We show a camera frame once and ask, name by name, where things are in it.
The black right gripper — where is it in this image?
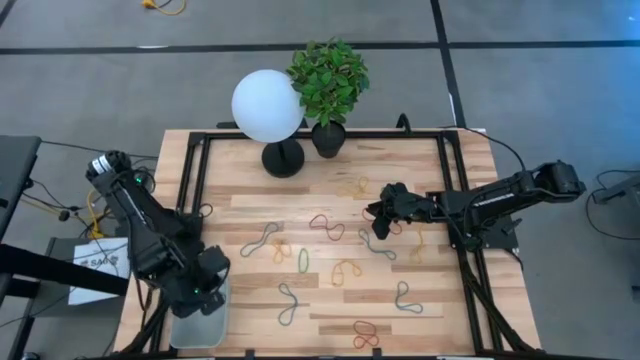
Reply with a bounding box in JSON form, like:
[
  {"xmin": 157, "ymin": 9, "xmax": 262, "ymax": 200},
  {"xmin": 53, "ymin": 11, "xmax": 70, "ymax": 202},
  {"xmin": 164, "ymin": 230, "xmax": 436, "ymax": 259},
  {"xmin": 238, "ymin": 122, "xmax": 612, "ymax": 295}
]
[{"xmin": 366, "ymin": 182, "xmax": 437, "ymax": 240}]

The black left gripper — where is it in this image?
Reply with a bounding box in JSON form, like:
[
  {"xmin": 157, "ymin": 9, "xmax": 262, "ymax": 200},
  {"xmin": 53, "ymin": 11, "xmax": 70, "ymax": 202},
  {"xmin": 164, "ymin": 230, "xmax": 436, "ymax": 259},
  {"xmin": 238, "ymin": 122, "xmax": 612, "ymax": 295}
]
[{"xmin": 169, "ymin": 244, "xmax": 232, "ymax": 319}]

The red rubber band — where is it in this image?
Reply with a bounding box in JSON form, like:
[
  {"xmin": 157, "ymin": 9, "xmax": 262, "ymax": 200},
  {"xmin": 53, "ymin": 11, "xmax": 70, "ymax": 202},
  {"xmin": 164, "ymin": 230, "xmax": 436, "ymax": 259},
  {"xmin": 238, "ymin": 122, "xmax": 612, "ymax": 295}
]
[
  {"xmin": 352, "ymin": 320, "xmax": 381, "ymax": 350},
  {"xmin": 362, "ymin": 207, "xmax": 404, "ymax": 236},
  {"xmin": 308, "ymin": 213, "xmax": 346, "ymax": 242}
]

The teal rubber band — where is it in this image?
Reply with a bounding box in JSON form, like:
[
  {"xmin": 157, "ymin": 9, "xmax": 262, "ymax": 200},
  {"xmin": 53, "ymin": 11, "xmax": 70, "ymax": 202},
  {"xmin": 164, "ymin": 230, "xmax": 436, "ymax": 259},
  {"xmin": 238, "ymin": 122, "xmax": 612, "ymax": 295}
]
[
  {"xmin": 239, "ymin": 221, "xmax": 281, "ymax": 259},
  {"xmin": 393, "ymin": 280, "xmax": 425, "ymax": 315},
  {"xmin": 358, "ymin": 228, "xmax": 398, "ymax": 262},
  {"xmin": 277, "ymin": 282, "xmax": 300, "ymax": 327}
]

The grey plastic bin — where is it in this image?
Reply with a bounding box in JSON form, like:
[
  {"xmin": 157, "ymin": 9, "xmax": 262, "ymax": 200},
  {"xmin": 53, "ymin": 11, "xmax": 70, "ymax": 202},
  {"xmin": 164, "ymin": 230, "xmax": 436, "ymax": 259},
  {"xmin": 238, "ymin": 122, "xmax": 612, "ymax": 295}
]
[{"xmin": 168, "ymin": 272, "xmax": 231, "ymax": 350}]

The white printed paper sheet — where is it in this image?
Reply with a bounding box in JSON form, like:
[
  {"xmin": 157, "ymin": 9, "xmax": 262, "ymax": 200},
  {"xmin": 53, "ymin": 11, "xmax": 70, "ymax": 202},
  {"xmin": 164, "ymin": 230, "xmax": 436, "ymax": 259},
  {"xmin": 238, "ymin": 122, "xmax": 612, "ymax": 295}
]
[{"xmin": 67, "ymin": 237, "xmax": 132, "ymax": 307}]

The green plant in black pot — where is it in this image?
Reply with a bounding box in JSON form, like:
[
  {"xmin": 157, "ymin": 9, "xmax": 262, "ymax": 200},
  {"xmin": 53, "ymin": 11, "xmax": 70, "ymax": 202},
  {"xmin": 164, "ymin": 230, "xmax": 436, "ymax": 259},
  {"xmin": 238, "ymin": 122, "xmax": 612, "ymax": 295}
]
[{"xmin": 285, "ymin": 37, "xmax": 371, "ymax": 160}]

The white globe lamp black base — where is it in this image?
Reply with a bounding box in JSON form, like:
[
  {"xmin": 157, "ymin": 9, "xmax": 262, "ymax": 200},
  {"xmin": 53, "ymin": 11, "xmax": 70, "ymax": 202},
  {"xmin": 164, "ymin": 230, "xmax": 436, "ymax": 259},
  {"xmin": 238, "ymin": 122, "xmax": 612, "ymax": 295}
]
[{"xmin": 230, "ymin": 68, "xmax": 307, "ymax": 179}]

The black desk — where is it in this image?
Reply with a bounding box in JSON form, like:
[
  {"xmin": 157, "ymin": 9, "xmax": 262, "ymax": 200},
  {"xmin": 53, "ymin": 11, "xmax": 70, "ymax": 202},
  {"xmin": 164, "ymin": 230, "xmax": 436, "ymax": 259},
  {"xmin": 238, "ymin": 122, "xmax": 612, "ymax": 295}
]
[{"xmin": 0, "ymin": 134, "xmax": 43, "ymax": 241}]

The black metal stand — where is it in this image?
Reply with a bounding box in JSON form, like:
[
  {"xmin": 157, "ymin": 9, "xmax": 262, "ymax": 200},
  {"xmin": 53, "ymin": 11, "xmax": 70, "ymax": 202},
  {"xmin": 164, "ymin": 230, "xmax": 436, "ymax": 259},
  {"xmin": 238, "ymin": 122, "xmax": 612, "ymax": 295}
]
[{"xmin": 592, "ymin": 172, "xmax": 640, "ymax": 206}]

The yellow cable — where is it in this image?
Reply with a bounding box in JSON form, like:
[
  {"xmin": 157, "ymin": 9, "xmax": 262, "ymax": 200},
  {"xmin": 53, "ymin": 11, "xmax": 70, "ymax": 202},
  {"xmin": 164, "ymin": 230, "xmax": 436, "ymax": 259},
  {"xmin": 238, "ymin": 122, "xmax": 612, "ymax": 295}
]
[{"xmin": 85, "ymin": 188, "xmax": 109, "ymax": 240}]

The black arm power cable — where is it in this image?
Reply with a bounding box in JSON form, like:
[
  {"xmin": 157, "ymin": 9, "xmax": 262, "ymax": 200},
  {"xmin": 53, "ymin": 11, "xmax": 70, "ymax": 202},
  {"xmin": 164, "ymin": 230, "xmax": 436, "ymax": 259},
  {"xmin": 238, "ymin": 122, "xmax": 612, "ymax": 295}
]
[{"xmin": 452, "ymin": 124, "xmax": 527, "ymax": 172}]

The yellow extension cord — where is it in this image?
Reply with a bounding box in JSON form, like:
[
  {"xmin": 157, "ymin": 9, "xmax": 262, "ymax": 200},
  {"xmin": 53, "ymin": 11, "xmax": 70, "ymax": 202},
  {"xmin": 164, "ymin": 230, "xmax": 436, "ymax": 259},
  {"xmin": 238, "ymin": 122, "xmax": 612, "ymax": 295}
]
[{"xmin": 141, "ymin": 0, "xmax": 187, "ymax": 16}]

